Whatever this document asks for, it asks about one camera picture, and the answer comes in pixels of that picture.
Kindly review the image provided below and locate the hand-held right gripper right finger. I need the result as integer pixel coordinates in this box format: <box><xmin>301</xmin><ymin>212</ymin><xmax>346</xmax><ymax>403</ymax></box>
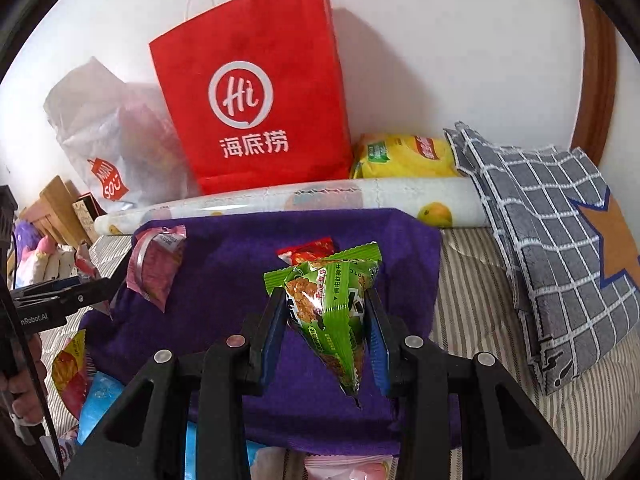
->
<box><xmin>362</xmin><ymin>287</ymin><xmax>583</xmax><ymax>480</ymax></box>

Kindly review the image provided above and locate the blue tissue pack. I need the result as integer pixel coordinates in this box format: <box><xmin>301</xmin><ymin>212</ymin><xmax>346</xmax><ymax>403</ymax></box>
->
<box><xmin>77</xmin><ymin>371</ymin><xmax>201</xmax><ymax>480</ymax></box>

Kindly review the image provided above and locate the large yellow snack bag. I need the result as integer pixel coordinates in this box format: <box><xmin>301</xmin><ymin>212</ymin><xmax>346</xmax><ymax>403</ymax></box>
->
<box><xmin>350</xmin><ymin>133</ymin><xmax>461</xmax><ymax>180</ymax></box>

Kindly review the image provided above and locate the green snack packet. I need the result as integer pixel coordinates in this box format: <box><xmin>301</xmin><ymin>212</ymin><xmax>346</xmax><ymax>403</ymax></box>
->
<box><xmin>263</xmin><ymin>241</ymin><xmax>383</xmax><ymax>408</ymax></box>

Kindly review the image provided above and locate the pale pink snack packet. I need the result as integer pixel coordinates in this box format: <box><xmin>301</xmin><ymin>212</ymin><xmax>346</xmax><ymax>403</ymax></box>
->
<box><xmin>250</xmin><ymin>442</ymin><xmax>402</xmax><ymax>480</ymax></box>

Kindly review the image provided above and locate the striped bed sheet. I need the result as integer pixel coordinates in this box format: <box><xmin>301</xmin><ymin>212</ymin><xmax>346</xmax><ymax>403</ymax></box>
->
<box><xmin>10</xmin><ymin>227</ymin><xmax>640</xmax><ymax>480</ymax></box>

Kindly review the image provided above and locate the grey checked cloth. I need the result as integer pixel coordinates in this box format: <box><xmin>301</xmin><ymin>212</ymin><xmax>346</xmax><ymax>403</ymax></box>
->
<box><xmin>442</xmin><ymin>121</ymin><xmax>640</xmax><ymax>396</ymax></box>

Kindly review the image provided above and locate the red and yellow snack packet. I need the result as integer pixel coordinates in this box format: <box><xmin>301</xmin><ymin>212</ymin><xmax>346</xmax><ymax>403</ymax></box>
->
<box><xmin>51</xmin><ymin>330</ymin><xmax>94</xmax><ymax>418</ymax></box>

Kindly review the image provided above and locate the plush toy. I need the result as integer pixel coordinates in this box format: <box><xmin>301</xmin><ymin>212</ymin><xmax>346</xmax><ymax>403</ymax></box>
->
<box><xmin>14</xmin><ymin>222</ymin><xmax>81</xmax><ymax>288</ymax></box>

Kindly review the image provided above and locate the person's left hand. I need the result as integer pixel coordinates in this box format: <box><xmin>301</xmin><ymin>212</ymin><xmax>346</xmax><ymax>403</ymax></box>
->
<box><xmin>0</xmin><ymin>332</ymin><xmax>49</xmax><ymax>413</ymax></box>

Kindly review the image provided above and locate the wooden furniture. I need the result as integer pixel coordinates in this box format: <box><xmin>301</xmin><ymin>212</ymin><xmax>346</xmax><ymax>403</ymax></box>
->
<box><xmin>20</xmin><ymin>176</ymin><xmax>107</xmax><ymax>247</ymax></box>

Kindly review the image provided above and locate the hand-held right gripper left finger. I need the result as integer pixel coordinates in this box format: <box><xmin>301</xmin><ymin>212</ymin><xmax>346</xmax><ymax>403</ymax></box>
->
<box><xmin>62</xmin><ymin>292</ymin><xmax>291</xmax><ymax>480</ymax></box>

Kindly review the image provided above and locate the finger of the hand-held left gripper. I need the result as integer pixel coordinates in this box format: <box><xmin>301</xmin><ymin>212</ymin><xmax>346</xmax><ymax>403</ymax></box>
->
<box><xmin>10</xmin><ymin>255</ymin><xmax>136</xmax><ymax>312</ymax></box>

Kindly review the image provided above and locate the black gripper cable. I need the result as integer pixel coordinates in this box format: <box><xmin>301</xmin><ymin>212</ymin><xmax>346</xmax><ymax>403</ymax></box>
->
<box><xmin>17</xmin><ymin>330</ymin><xmax>65</xmax><ymax>478</ymax></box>

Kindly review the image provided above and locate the purple fabric storage box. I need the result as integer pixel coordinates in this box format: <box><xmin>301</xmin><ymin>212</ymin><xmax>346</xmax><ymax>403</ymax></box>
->
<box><xmin>82</xmin><ymin>208</ymin><xmax>461</xmax><ymax>456</ymax></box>

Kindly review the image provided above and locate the brown wooden frame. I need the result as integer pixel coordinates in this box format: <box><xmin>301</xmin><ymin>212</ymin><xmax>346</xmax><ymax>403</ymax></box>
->
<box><xmin>570</xmin><ymin>0</ymin><xmax>618</xmax><ymax>166</ymax></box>

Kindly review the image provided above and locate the red paper bag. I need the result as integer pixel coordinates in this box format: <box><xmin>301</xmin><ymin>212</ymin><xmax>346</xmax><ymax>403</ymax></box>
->
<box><xmin>149</xmin><ymin>0</ymin><xmax>353</xmax><ymax>196</ymax></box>

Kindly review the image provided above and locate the white plastic bag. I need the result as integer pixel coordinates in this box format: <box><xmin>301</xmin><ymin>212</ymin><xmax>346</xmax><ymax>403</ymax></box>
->
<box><xmin>42</xmin><ymin>56</ymin><xmax>201</xmax><ymax>211</ymax></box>

